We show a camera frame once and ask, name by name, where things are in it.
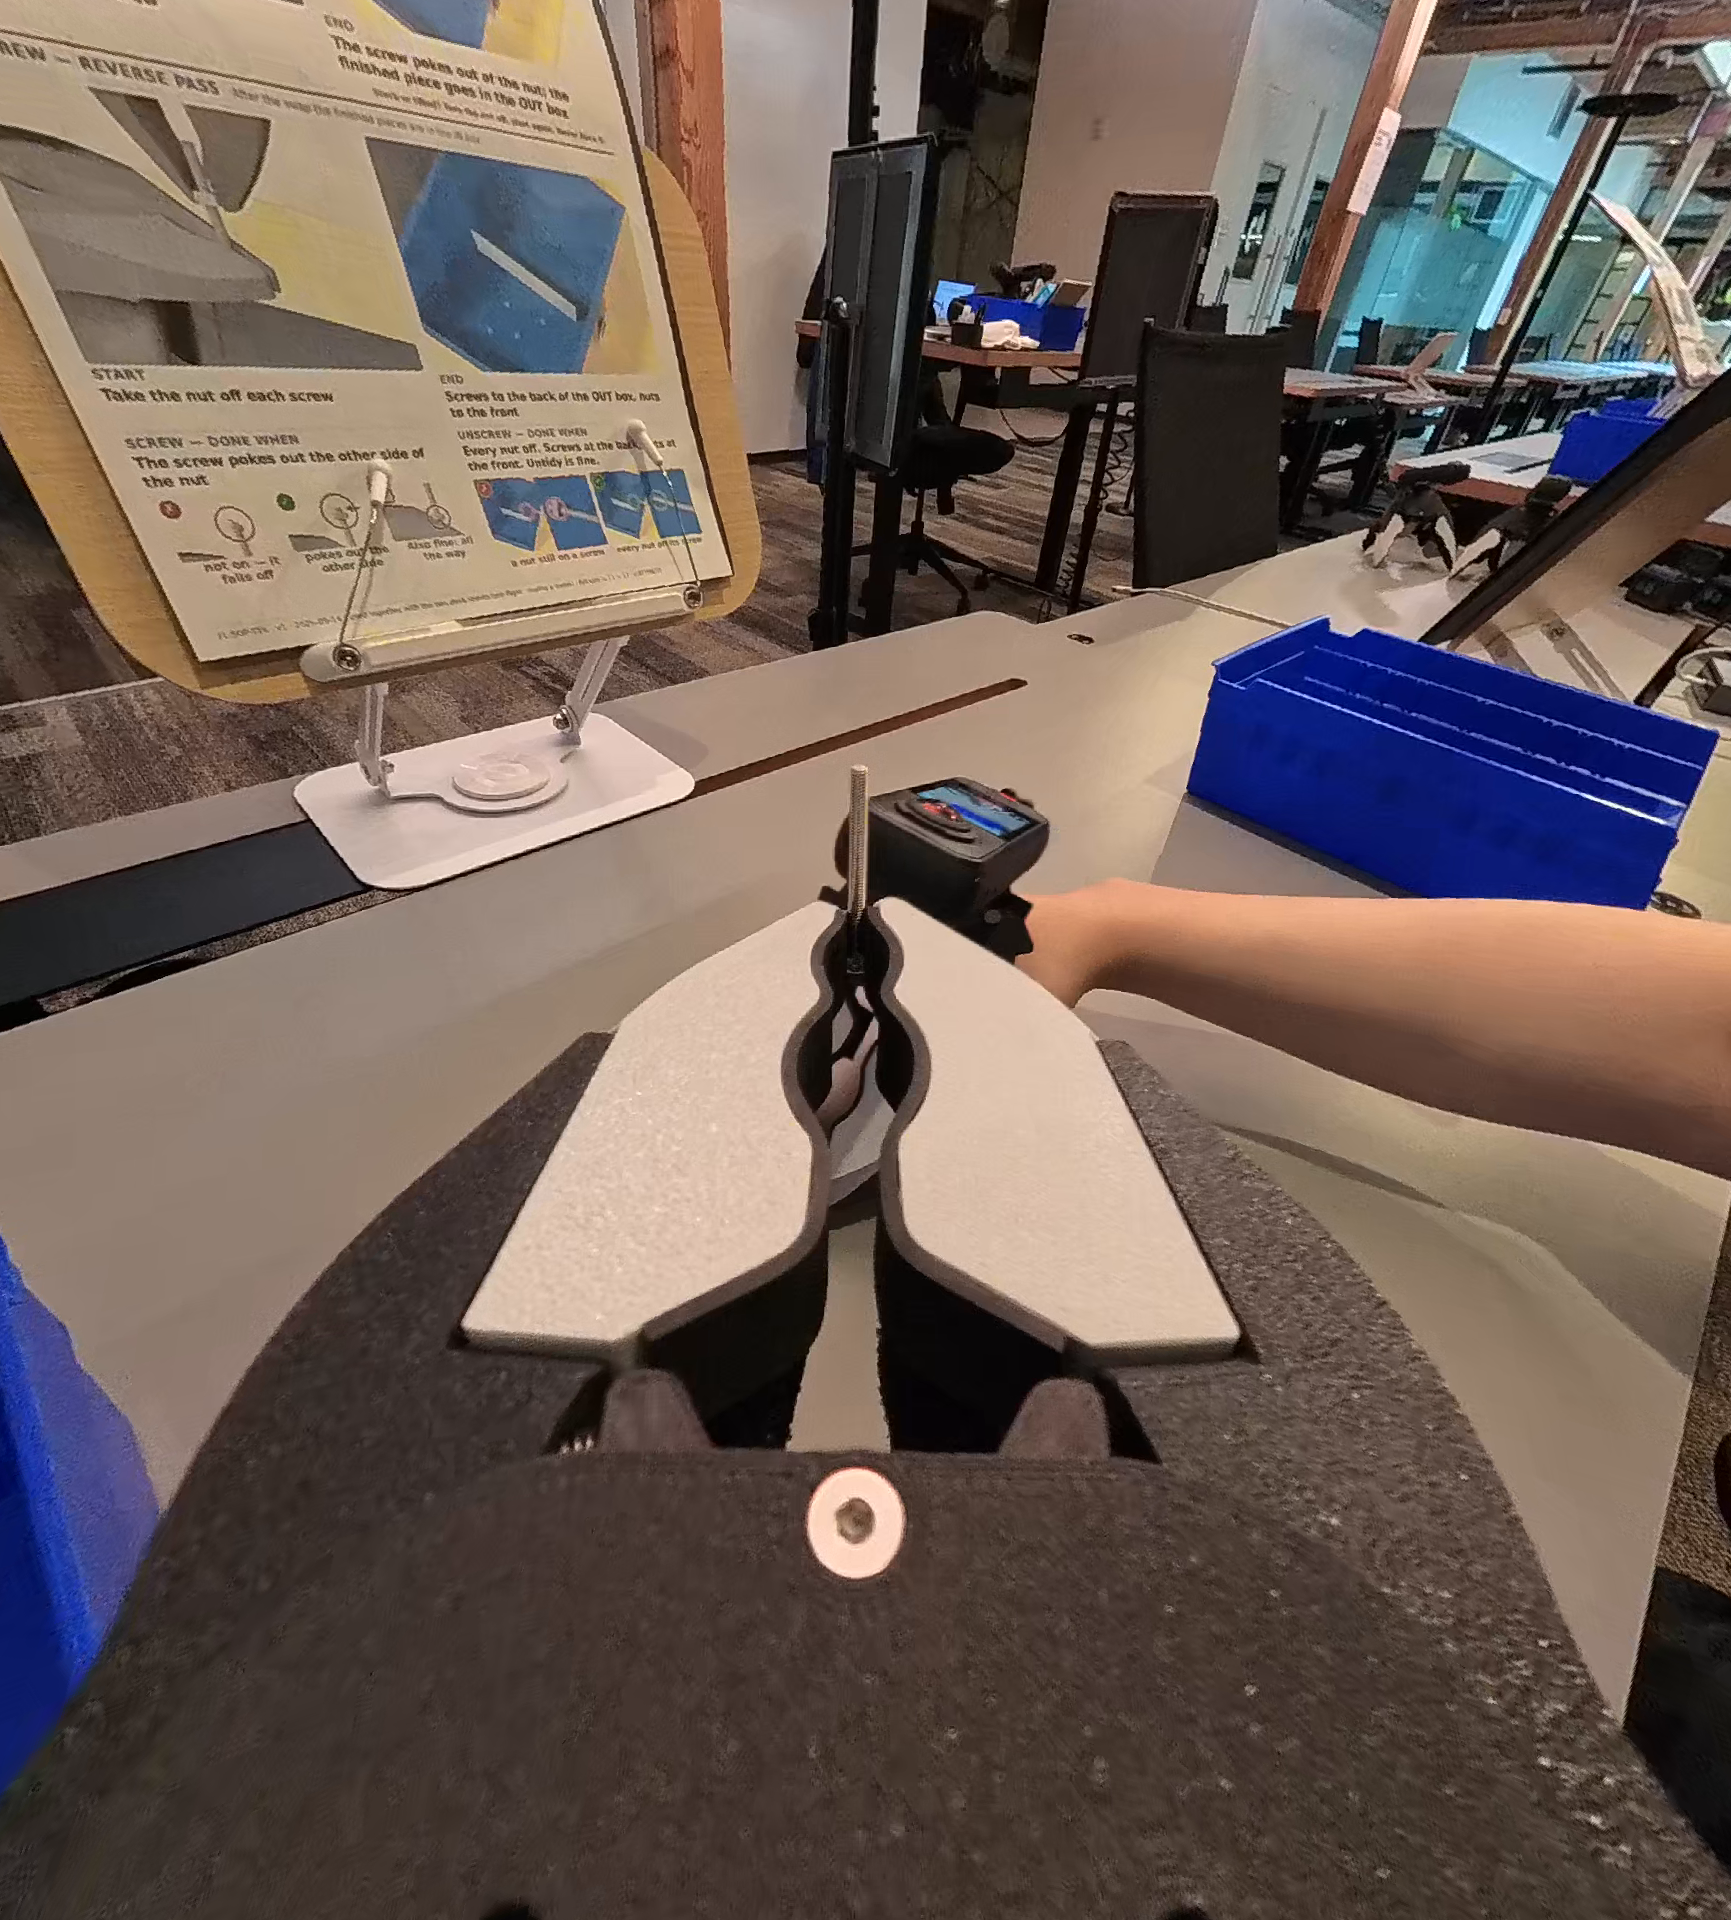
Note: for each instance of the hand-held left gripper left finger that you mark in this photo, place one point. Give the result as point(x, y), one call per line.
point(657, 1184)

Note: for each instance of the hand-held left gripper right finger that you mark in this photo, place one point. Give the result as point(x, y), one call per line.
point(1047, 1184)

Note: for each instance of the steel bolt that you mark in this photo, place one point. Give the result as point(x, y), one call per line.
point(861, 840)

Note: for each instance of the person's right forearm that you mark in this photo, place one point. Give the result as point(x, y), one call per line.
point(1481, 1021)

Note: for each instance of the person's right hand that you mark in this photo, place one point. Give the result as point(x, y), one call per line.
point(1083, 945)

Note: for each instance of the black office chair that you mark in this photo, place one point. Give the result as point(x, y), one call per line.
point(957, 450)

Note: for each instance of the black mesh chair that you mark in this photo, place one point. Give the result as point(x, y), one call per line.
point(1211, 450)

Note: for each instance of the white cloth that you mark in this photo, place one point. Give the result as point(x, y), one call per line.
point(1013, 338)

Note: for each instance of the monitor on black floor stand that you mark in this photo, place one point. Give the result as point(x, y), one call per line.
point(873, 300)

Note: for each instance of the spare hand-held gripper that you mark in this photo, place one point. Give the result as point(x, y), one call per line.
point(1519, 524)
point(1415, 518)

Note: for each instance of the wooden pillar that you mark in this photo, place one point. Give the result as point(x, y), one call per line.
point(1361, 165)
point(687, 135)

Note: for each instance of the black-backed document stand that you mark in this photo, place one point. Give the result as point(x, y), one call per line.
point(1630, 495)

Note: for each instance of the printed instruction sheet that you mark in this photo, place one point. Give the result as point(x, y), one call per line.
point(355, 224)

